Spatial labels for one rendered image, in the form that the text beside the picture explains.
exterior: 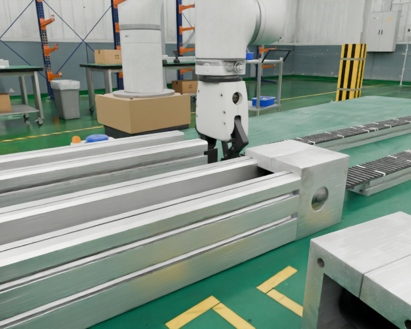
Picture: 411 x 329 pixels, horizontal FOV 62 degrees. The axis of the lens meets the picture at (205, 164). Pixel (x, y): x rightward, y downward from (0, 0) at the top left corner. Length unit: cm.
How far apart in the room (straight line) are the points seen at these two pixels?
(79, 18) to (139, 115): 773
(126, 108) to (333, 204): 66
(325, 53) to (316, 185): 1279
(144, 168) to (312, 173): 23
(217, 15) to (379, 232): 39
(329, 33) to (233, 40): 1264
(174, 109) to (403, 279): 89
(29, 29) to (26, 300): 807
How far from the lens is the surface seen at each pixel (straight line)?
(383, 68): 1233
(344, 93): 707
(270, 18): 61
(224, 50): 56
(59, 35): 848
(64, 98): 556
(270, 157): 44
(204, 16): 57
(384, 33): 1209
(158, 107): 102
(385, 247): 27
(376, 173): 61
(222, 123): 57
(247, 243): 39
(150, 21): 106
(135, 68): 105
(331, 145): 84
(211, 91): 58
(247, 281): 37
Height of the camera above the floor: 100
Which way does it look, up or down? 18 degrees down
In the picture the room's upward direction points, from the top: straight up
